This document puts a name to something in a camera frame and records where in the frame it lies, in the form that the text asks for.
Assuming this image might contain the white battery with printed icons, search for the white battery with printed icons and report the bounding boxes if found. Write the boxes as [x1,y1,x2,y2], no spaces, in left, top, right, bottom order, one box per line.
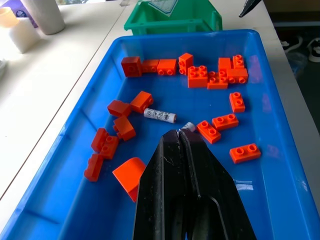
[143,107,177,125]

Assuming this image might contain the white sneaker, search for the white sneaker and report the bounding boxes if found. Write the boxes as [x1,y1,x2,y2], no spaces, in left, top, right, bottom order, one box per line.
[279,35,305,54]
[306,37,320,63]

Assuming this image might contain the blue plastic tray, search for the blue plastic tray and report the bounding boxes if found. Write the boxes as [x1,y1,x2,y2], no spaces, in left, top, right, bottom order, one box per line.
[0,28,320,240]

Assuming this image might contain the purple patterned carton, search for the purple patterned carton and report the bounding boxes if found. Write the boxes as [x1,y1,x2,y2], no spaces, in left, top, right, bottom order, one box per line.
[4,0,40,29]

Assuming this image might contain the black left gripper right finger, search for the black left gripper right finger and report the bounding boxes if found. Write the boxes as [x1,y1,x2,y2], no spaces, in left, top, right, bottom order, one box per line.
[179,128,258,240]

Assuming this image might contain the dark red plastic brick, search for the dark red plastic brick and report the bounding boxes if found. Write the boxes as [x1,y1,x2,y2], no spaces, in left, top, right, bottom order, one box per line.
[121,56,143,78]

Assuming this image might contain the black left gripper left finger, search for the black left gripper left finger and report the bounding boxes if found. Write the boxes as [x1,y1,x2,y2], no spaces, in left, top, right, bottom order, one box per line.
[132,129,195,240]

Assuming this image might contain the white cylindrical cup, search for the white cylindrical cup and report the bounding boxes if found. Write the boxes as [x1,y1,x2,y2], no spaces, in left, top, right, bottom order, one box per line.
[36,0,66,36]

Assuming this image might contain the translucent beige cup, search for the translucent beige cup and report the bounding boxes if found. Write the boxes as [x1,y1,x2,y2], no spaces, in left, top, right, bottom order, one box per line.
[0,6,20,29]

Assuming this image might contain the green plastic bin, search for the green plastic bin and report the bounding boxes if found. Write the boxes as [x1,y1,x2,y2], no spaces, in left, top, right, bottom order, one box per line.
[123,0,223,36]

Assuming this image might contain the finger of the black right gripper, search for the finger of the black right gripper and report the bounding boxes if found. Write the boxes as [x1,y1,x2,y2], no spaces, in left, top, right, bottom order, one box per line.
[238,0,264,19]

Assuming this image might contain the orange curved brick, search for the orange curved brick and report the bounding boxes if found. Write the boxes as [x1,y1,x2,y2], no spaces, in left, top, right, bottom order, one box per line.
[112,156,147,203]

